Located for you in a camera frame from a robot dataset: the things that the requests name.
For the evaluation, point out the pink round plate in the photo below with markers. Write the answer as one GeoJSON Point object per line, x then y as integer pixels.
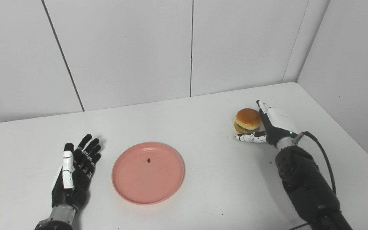
{"type": "Point", "coordinates": [147, 174]}

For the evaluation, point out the toy hamburger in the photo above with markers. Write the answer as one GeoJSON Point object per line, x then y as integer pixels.
{"type": "Point", "coordinates": [248, 119]}

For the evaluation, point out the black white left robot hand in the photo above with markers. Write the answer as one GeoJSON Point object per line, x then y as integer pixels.
{"type": "Point", "coordinates": [77, 183]}

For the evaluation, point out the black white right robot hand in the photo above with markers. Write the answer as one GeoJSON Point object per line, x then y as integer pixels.
{"type": "Point", "coordinates": [276, 126]}

